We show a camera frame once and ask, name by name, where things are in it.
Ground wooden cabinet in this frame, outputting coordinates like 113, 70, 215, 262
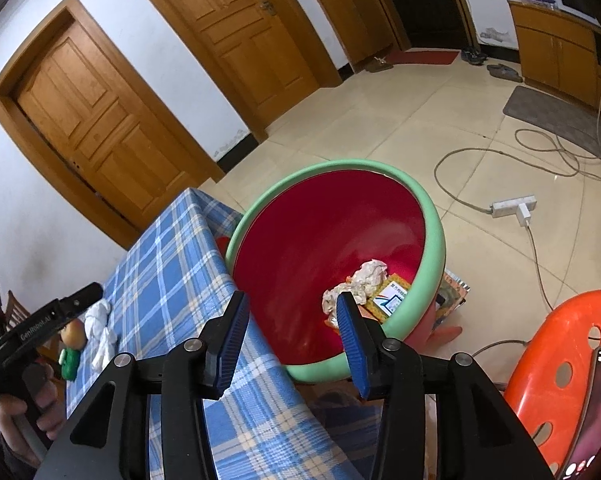
508, 0, 601, 127

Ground colourful cardboard box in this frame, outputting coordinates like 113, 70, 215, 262
435, 270, 471, 319

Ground red yellow apple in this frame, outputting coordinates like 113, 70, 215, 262
60, 321, 88, 350

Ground blue plaid tablecloth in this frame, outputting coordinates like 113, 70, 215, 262
63, 187, 384, 480

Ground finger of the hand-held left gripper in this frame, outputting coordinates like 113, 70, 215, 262
59, 282, 105, 319

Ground white power strip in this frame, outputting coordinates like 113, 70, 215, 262
491, 195, 538, 227

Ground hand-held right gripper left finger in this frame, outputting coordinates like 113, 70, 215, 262
33, 290, 250, 480

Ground wooden chair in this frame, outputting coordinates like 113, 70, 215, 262
3, 290, 64, 397

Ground white power cable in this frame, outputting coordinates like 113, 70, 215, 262
525, 223, 557, 312

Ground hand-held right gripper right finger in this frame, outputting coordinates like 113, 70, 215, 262
335, 291, 554, 480

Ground beige foam net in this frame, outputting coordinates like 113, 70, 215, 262
322, 259, 388, 317

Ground yellow foam fruit net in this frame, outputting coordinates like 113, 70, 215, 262
363, 274, 413, 322

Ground grey slippers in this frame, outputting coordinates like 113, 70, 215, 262
486, 62, 524, 84

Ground red basin with green rim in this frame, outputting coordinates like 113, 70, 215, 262
225, 159, 448, 384

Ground person's left hand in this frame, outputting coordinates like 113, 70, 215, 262
0, 350, 67, 467

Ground wooden panel door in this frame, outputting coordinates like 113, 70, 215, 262
0, 0, 226, 252

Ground white carton box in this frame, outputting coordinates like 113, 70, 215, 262
375, 281, 407, 314

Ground white plastic bag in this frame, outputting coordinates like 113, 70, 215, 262
82, 299, 119, 374

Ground red doormat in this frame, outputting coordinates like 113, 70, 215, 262
383, 49, 461, 66

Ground orange plastic stool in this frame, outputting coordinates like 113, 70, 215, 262
503, 290, 601, 477

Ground grey floor mat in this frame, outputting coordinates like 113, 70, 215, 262
503, 85, 601, 159

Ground wooden door with metal handle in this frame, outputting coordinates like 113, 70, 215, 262
118, 0, 342, 144

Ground green broccoli toy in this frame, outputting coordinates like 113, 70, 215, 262
57, 346, 80, 381

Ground grey looped cable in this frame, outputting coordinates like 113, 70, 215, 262
434, 127, 601, 212

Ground smartphone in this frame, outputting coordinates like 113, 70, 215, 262
555, 342, 601, 480

